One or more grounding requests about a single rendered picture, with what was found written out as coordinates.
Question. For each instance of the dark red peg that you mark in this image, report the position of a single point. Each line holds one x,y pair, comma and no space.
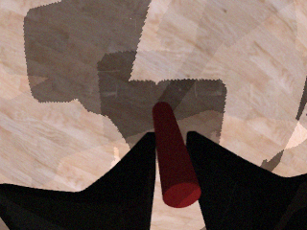
179,185

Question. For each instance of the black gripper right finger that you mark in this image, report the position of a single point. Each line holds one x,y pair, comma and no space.
238,195

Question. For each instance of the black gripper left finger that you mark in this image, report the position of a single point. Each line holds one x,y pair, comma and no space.
122,199

